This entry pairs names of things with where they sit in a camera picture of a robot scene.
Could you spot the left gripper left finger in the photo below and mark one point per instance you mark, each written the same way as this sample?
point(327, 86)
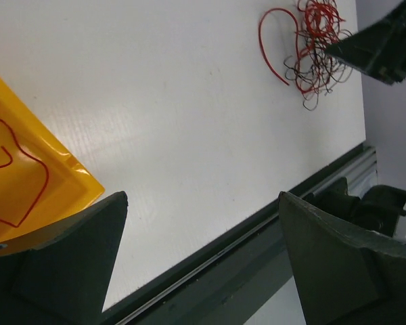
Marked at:
point(66, 281)

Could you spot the yellow plastic bin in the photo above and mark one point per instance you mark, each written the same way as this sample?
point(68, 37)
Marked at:
point(42, 185)

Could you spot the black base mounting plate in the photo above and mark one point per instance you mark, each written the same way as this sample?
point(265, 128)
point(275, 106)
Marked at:
point(225, 282)

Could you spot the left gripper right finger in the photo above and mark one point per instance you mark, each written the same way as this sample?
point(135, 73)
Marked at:
point(344, 274)

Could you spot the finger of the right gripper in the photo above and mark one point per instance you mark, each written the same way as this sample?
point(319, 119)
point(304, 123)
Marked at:
point(378, 51)

